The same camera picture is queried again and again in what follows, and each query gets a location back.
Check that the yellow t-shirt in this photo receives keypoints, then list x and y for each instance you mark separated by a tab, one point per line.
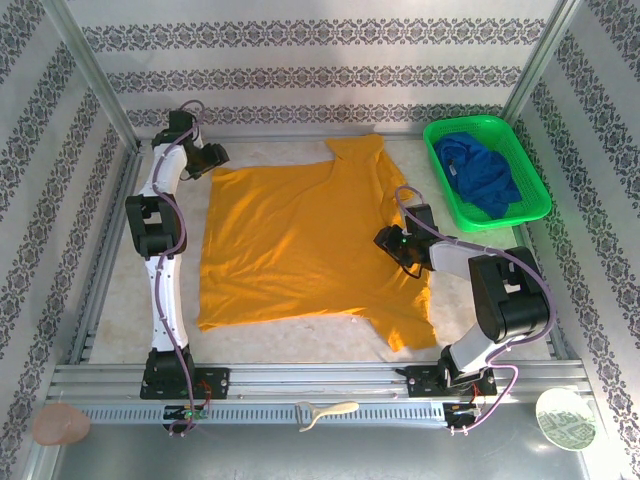
290	240

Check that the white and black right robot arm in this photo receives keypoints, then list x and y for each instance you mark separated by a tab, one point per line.
505	300

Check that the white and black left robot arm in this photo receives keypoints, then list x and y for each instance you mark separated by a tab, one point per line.
167	300

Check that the blue t-shirt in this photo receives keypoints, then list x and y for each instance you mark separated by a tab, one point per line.
480	175

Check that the green plastic basket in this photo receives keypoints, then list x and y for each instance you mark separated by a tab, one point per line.
465	122

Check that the round green patterned disc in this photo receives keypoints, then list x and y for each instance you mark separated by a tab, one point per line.
565	420

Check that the pink round disc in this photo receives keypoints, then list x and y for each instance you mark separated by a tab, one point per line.
55	427

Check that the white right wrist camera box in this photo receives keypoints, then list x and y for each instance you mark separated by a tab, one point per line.
412	227

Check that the aluminium back rail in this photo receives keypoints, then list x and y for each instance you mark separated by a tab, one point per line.
275	137

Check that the aluminium side rail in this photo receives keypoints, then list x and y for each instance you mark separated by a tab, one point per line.
522	237
131	167

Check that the aluminium frame post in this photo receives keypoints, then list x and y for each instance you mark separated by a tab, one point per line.
540	55
90	75

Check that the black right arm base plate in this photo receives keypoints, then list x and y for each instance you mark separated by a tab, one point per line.
420	382

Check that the aluminium mounting rail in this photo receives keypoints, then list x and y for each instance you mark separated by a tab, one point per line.
325	377

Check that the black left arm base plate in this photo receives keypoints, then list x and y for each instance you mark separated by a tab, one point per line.
217	382

